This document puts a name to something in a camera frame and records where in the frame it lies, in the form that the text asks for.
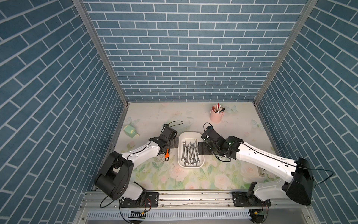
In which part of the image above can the white plastic storage box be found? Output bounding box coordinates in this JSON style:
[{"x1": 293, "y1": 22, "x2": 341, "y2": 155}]
[{"x1": 178, "y1": 132, "x2": 205, "y2": 168}]

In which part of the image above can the silver combination wrench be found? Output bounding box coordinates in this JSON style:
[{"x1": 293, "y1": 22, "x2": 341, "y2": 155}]
[{"x1": 194, "y1": 139, "x2": 200, "y2": 165}]

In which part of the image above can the pink pen cup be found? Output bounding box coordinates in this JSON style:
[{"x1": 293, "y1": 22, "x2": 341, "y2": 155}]
[{"x1": 210, "y1": 103, "x2": 225, "y2": 123}]

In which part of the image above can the silver wrench in box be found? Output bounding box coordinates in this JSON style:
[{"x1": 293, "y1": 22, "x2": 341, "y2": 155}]
[{"x1": 187, "y1": 142, "x2": 193, "y2": 165}]

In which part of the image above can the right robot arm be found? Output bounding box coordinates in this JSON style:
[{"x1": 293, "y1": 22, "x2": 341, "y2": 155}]
[{"x1": 199, "y1": 126, "x2": 314, "y2": 206}]

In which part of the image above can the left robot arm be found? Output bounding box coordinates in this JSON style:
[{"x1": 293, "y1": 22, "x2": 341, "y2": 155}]
[{"x1": 94, "y1": 126, "x2": 177, "y2": 205}]

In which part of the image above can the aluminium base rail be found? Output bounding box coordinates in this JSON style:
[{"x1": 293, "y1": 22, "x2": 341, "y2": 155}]
[{"x1": 74, "y1": 190, "x2": 319, "y2": 224}]

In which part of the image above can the orange handled adjustable wrench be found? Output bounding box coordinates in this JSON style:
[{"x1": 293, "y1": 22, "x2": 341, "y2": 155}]
[{"x1": 165, "y1": 148, "x2": 170, "y2": 161}]

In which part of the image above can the large silver open-end wrench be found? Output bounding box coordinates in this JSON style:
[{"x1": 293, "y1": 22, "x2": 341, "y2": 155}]
[{"x1": 181, "y1": 141, "x2": 186, "y2": 162}]

